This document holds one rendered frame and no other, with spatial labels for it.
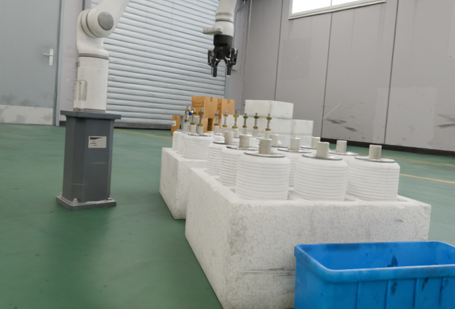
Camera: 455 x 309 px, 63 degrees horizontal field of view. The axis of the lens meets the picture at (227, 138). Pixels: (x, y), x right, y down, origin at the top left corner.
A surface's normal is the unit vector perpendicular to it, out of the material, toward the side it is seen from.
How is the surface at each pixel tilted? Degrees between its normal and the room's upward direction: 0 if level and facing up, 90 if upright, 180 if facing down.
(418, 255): 88
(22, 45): 90
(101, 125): 95
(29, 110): 90
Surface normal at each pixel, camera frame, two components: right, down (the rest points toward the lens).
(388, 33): -0.73, -0.02
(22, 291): 0.07, -1.00
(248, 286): 0.28, 0.07
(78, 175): -0.04, 0.05
